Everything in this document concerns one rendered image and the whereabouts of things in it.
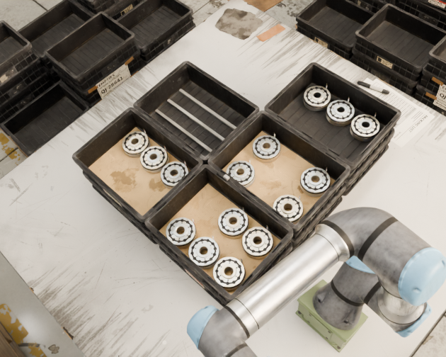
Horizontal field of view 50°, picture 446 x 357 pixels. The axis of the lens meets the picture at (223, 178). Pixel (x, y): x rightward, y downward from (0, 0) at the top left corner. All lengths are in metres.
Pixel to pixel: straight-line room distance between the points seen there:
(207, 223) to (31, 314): 1.30
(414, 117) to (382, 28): 0.91
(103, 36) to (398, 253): 2.22
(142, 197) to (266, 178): 0.45
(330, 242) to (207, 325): 0.30
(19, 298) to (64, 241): 0.87
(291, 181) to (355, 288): 0.47
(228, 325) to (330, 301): 0.62
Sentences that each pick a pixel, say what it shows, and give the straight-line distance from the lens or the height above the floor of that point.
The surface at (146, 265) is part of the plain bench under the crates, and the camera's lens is 1.79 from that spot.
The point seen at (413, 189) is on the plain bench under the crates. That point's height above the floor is 0.70.
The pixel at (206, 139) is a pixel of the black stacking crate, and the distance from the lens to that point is 1.84.
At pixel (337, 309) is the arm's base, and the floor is 0.89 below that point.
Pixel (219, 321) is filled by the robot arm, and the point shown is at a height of 1.42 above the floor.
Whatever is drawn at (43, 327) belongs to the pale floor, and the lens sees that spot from 2.64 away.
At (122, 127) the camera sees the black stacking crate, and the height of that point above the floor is 0.88.
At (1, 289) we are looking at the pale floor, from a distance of 2.82.
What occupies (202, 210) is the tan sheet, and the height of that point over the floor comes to 0.83.
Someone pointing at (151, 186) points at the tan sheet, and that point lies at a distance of 1.77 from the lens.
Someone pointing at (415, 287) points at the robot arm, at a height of 1.40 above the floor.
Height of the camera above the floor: 2.33
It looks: 59 degrees down
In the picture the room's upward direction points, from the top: 11 degrees counter-clockwise
